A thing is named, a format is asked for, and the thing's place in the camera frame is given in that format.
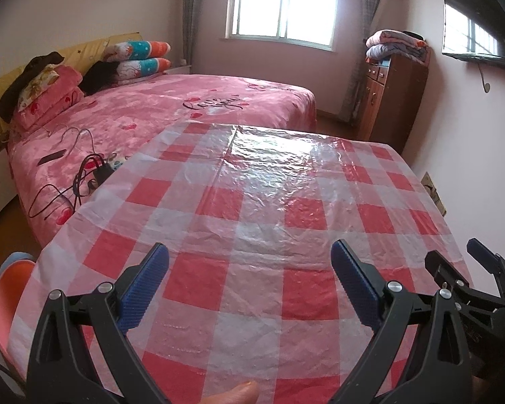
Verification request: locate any pink plastic trash bin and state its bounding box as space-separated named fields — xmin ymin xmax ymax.
xmin=0 ymin=252 xmax=35 ymax=364

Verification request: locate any person's hand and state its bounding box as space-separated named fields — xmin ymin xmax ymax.
xmin=200 ymin=381 xmax=260 ymax=404

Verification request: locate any blue cushioned stool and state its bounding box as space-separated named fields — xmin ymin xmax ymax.
xmin=0 ymin=251 xmax=35 ymax=299

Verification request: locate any brown wooden dresser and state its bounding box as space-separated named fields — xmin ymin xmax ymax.
xmin=357 ymin=55 xmax=429 ymax=153

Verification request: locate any red white checkered tablecloth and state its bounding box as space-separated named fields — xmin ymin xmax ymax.
xmin=8 ymin=123 xmax=467 ymax=403

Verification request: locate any black power adapter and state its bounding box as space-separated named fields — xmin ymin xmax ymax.
xmin=94 ymin=162 xmax=114 ymax=185

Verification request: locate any bed with pink blanket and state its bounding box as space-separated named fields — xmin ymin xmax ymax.
xmin=8 ymin=75 xmax=316 ymax=246

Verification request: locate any black remote control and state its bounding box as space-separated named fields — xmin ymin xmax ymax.
xmin=37 ymin=149 xmax=66 ymax=166

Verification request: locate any white power strip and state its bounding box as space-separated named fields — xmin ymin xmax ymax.
xmin=106 ymin=151 xmax=127 ymax=171

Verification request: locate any folded blankets pile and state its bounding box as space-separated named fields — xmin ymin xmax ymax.
xmin=366 ymin=29 xmax=431 ymax=67

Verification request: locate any dark brown garment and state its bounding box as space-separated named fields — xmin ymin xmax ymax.
xmin=0 ymin=51 xmax=64 ymax=124

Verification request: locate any pink pillow stack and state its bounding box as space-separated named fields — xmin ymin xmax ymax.
xmin=11 ymin=65 xmax=83 ymax=131

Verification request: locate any window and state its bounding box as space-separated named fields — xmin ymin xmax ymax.
xmin=225 ymin=0 xmax=338 ymax=50

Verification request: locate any floral small pillow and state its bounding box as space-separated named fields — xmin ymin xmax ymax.
xmin=17 ymin=64 xmax=60 ymax=110

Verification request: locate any black clothing on bed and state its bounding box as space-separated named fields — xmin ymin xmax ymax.
xmin=78 ymin=61 xmax=119 ymax=96

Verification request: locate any lower colourful bolster pillow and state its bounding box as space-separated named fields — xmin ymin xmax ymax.
xmin=115 ymin=58 xmax=171 ymax=81

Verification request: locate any colourful bolster pillow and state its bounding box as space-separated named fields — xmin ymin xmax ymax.
xmin=101 ymin=40 xmax=171 ymax=62
xmin=115 ymin=58 xmax=171 ymax=81

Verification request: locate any yellow wooden headboard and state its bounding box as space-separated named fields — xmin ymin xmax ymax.
xmin=0 ymin=32 xmax=142 ymax=134

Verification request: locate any upper colourful bolster pillow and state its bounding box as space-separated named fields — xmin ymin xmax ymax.
xmin=101 ymin=40 xmax=171 ymax=62

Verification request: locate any grey curtain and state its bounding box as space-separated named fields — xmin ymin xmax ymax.
xmin=182 ymin=0 xmax=201 ymax=65

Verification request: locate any black cable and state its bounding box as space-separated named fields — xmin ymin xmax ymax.
xmin=27 ymin=152 xmax=110 ymax=222

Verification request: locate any white charging cable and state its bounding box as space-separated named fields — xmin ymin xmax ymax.
xmin=45 ymin=125 xmax=98 ymax=157

